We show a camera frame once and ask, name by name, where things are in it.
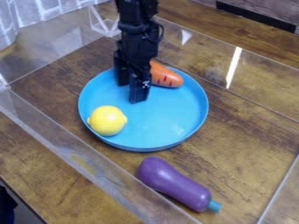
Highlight yellow toy lemon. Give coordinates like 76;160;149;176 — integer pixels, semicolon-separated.
86;105;127;136

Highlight black baseboard strip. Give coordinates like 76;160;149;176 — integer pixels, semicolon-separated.
216;0;296;33

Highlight purple toy eggplant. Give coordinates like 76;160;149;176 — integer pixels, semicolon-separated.
137;157;221;212

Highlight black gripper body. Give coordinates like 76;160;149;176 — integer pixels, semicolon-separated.
113;24;160;77

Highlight clear acrylic enclosure wall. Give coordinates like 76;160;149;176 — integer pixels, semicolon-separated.
0;0;299;224

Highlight blue round plate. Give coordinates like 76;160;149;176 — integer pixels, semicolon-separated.
78;69;209;152

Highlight white patterned curtain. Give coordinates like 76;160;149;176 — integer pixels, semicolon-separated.
0;0;109;51

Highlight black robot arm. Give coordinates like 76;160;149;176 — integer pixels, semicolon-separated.
113;0;164;103

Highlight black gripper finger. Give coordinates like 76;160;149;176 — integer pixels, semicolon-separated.
115;59;129;86
129;73;152;103

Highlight orange toy carrot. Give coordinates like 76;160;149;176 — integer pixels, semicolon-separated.
149;61;184;88

